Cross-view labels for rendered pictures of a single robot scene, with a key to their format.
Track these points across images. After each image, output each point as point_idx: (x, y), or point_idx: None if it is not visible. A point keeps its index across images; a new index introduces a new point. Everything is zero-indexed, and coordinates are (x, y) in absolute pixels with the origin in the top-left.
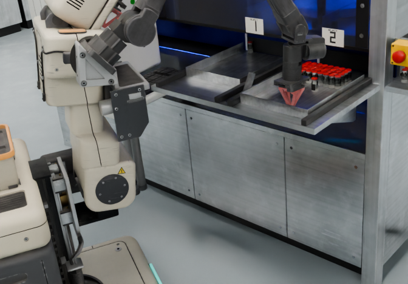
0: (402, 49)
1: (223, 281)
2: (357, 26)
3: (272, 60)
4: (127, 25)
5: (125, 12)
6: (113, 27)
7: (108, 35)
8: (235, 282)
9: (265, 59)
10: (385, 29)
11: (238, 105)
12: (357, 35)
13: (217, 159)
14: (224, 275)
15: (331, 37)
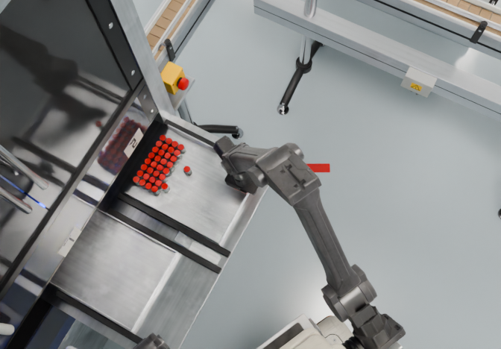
0: (178, 77)
1: (204, 319)
2: (146, 111)
3: (86, 230)
4: (373, 295)
5: (341, 309)
6: (368, 316)
7: (379, 318)
8: (203, 308)
9: (83, 240)
10: (163, 84)
11: (226, 247)
12: (148, 115)
13: (88, 336)
14: (195, 321)
15: (133, 145)
